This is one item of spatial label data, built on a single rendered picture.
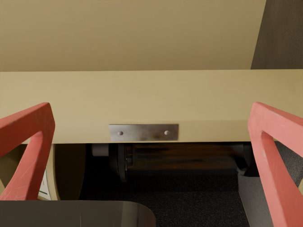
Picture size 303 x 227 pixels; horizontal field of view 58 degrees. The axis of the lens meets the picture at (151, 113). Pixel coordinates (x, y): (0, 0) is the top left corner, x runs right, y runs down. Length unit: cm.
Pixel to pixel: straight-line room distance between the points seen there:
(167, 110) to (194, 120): 3
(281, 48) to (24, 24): 57
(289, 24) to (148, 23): 30
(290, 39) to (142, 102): 34
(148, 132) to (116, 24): 44
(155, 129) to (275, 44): 39
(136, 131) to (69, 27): 47
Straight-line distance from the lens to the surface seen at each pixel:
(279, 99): 34
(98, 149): 44
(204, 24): 69
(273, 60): 62
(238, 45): 73
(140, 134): 28
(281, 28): 60
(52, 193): 40
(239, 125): 29
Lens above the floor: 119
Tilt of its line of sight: level
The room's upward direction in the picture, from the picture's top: 91 degrees counter-clockwise
